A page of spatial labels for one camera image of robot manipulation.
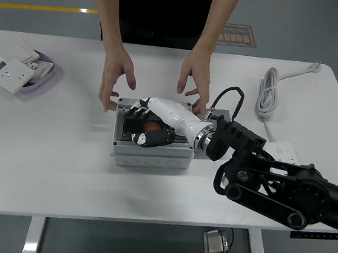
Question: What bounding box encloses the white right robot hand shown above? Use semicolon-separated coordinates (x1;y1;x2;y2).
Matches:
121;93;212;155

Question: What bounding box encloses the white switch plate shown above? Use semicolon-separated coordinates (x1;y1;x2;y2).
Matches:
0;42;42;66

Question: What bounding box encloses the person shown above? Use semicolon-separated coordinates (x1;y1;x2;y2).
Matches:
98;0;216;53

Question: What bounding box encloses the grey box with clear lid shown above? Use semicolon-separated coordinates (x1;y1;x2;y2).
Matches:
109;95;201;174

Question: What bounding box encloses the black table control panel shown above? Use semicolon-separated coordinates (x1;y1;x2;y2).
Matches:
289;227;338;244

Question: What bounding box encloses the white power strip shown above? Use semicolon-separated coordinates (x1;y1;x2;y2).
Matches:
262;139;303;167

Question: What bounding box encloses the black under-table cable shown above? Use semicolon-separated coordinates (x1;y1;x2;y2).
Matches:
224;227;236;253

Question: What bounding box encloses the purple oval tray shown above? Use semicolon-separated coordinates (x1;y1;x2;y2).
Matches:
0;45;58;97

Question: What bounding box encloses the white power cable with plug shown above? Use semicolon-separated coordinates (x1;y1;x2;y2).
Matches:
252;54;322;147

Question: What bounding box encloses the grey under-table control box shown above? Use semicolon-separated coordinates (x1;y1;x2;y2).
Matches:
200;227;232;253

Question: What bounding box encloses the brown floor sign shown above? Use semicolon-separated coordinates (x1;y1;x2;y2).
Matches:
215;22;259;49

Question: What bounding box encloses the person's left hand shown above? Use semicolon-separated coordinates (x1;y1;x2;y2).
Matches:
174;49;217;117

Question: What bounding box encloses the person's right hand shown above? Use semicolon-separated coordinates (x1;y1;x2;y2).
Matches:
96;45;141;116

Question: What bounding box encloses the white perforated socket plate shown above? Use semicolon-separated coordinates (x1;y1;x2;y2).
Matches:
19;57;55;87

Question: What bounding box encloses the orange cylinder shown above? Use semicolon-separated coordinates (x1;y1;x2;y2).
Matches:
143;121;161;133

